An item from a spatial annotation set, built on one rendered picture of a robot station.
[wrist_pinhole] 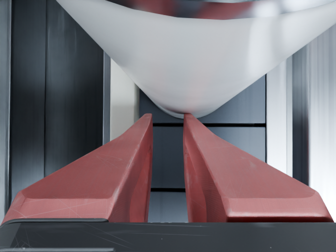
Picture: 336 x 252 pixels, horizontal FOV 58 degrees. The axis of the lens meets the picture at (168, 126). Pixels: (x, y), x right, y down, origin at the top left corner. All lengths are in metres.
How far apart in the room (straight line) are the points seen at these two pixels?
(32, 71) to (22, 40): 0.02
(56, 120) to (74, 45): 0.06
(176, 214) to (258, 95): 0.08
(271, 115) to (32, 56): 0.16
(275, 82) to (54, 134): 0.16
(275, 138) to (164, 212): 0.08
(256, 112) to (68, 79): 0.14
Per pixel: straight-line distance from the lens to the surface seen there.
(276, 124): 0.19
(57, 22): 0.26
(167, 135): 0.18
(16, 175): 0.21
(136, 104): 0.15
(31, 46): 0.23
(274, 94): 0.19
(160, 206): 0.18
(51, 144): 0.25
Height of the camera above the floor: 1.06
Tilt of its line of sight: 88 degrees down
